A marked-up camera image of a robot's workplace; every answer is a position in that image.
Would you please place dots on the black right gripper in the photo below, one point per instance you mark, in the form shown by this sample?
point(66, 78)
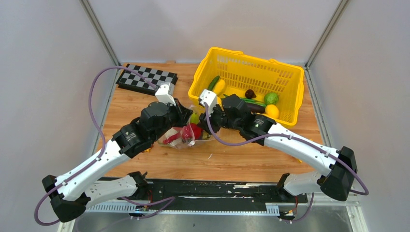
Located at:
point(214, 129)

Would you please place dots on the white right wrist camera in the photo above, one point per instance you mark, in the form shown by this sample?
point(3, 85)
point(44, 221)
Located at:
point(209, 98)

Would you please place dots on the green toy pea pod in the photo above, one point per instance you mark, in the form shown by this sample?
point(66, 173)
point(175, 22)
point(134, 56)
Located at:
point(253, 101)

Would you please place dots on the green toy cucumber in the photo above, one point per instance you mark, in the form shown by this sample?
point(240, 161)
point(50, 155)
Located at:
point(213, 83)

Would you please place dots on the red toy chili pepper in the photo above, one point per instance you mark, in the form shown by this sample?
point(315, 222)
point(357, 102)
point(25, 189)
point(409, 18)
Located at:
point(173, 140)

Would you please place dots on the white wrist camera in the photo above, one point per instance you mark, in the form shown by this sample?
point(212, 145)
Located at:
point(164, 93)
point(209, 98)

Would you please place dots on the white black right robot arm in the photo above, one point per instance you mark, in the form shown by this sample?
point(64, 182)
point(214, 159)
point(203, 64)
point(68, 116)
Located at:
point(233, 123)

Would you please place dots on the clear zip top bag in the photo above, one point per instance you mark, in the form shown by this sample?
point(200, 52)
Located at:
point(187, 143)

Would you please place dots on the green toy pear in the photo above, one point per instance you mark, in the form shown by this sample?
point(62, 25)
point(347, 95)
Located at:
point(194, 118)

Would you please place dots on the black white checkerboard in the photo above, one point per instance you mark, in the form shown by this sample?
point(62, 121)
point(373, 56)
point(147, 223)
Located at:
point(130, 81)

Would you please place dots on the yellow toy corn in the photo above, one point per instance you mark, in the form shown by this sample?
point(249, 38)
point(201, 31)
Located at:
point(219, 87)

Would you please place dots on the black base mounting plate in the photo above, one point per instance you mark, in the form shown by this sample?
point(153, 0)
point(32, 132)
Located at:
point(199, 195)

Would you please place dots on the yellow toy lemon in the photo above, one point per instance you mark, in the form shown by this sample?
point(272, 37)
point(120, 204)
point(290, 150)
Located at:
point(272, 111)

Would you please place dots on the long dark purple eggplant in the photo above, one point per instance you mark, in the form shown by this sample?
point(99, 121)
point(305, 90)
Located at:
point(256, 108)

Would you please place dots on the yellow plastic basket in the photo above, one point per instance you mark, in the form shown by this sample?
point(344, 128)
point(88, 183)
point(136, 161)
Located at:
point(242, 72)

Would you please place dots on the brown toy mushroom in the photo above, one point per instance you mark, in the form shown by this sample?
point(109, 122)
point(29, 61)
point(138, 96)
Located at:
point(250, 94)

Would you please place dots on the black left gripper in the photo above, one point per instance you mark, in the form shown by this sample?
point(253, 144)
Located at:
point(183, 113)

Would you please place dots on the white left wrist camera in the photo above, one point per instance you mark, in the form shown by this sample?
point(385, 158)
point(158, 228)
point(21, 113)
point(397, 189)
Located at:
point(164, 93)

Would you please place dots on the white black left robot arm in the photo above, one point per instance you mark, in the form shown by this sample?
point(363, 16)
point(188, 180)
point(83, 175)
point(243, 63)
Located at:
point(72, 193)

